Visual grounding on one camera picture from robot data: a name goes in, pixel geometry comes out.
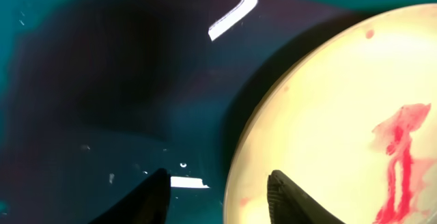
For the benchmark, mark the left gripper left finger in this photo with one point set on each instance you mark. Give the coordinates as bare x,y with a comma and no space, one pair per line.
146,204

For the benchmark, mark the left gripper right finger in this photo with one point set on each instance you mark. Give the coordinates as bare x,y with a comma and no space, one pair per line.
289,204

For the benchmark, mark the yellow-green plate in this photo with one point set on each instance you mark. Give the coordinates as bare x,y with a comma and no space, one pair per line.
353,124

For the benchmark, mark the teal plastic tray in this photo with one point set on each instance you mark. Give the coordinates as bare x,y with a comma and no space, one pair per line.
98,94

